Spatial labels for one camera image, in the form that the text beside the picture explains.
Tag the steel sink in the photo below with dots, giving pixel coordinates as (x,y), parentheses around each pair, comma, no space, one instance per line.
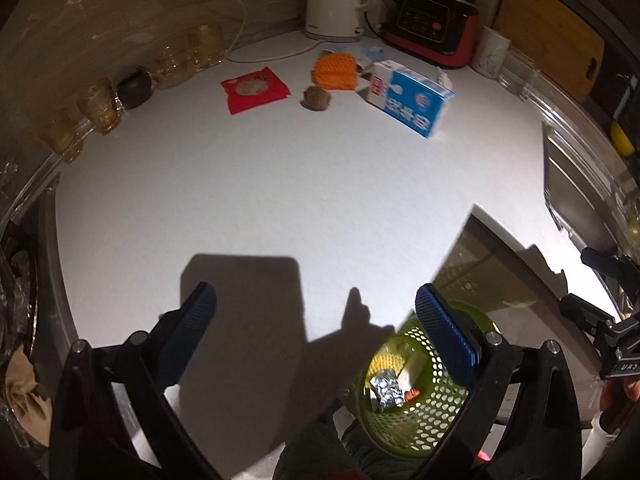
(575,200)

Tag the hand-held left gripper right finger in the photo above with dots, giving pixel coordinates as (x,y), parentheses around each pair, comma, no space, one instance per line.
(445,335)

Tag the yellow object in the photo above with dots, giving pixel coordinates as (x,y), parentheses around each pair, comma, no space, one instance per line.
(622,137)

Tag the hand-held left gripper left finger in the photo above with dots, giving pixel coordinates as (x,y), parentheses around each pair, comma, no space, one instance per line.
(192,325)

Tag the wooden cutting board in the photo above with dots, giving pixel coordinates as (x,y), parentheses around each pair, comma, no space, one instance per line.
(550,45)

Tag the amber glass cup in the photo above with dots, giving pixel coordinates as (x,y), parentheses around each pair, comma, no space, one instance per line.
(172,67)
(205,45)
(62,135)
(100,105)

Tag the white electric kettle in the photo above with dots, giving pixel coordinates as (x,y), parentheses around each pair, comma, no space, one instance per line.
(335,0)

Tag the clear glass cup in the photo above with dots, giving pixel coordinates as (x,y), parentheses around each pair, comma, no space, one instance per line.
(520,75)

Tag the silver foil pouch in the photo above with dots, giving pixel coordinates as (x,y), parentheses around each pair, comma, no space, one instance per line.
(387,390)

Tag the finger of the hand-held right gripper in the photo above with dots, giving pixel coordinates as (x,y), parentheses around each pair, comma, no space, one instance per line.
(585,310)
(600,260)

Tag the dark brown bowl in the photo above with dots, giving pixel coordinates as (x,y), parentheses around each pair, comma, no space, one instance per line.
(135,87)

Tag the person's right hand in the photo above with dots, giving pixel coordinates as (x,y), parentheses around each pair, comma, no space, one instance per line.
(620,400)

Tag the brown kiwi fruit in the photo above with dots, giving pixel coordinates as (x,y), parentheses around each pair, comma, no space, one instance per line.
(316,97)

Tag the brown paper bag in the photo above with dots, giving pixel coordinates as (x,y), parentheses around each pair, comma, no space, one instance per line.
(22,385)

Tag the white blue orange-capped pouch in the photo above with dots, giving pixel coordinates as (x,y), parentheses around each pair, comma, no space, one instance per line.
(412,394)

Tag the white printed cup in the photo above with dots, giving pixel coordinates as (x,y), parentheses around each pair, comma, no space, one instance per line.
(492,52)

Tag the green perforated plastic basket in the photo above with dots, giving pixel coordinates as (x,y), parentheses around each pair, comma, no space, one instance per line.
(440,400)

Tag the blue white milk carton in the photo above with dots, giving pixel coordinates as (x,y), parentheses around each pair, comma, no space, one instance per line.
(410,97)

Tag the red snack packet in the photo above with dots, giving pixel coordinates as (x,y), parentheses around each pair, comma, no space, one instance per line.
(255,89)

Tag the orange foam fruit net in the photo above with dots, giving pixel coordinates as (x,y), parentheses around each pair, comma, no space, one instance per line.
(335,70)

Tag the yellow foam fruit net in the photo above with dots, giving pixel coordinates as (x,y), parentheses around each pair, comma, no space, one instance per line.
(387,361)

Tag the large crumpled white tissue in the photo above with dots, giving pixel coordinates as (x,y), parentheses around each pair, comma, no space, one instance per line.
(444,77)

